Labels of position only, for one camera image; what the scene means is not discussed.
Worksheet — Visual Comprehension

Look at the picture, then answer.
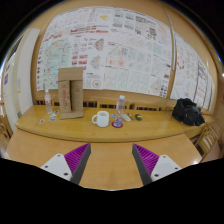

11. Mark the clear white-capped water bottle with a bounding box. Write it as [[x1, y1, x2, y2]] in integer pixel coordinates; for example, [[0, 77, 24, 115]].
[[113, 95, 127, 128]]

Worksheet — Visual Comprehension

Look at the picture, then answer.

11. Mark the narrow diagram wall poster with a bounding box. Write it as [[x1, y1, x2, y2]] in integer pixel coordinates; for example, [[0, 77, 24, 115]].
[[170, 31, 201, 105]]

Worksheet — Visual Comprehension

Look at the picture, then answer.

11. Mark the slim diagram wall poster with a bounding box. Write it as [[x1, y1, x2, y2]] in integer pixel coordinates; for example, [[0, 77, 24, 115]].
[[194, 59, 215, 111]]

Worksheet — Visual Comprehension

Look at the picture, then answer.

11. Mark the flat round red coaster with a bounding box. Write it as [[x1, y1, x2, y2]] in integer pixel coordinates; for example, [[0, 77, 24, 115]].
[[111, 121, 124, 129]]

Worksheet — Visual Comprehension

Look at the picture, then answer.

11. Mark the red-labelled clear plastic bottle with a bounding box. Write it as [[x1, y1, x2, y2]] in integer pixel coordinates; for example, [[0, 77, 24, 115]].
[[44, 88, 54, 115]]

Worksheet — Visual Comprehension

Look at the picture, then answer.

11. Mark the wooden chair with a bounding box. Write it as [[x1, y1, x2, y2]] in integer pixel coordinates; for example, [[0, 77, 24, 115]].
[[0, 114, 14, 158], [194, 122, 222, 157]]

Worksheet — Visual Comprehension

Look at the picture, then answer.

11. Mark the white mug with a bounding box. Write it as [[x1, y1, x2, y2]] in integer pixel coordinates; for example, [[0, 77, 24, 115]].
[[91, 110, 110, 128]]

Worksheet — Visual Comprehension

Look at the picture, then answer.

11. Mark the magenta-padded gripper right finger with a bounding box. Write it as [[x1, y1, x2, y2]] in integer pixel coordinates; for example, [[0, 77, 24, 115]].
[[131, 143, 183, 186]]

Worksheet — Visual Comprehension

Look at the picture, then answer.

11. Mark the black bag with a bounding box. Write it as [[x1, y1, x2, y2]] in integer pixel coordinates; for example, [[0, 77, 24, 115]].
[[171, 97, 206, 127]]

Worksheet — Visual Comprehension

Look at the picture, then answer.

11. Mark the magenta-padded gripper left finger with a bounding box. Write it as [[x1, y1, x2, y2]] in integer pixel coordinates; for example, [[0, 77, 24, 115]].
[[39, 142, 92, 185]]

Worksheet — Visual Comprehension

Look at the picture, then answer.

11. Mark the brown cardboard box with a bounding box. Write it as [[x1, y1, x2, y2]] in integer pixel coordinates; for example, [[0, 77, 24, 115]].
[[57, 67, 85, 120]]

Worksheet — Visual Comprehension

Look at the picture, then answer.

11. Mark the large map wall poster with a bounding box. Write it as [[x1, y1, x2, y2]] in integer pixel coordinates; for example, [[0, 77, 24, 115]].
[[35, 6, 174, 98]]

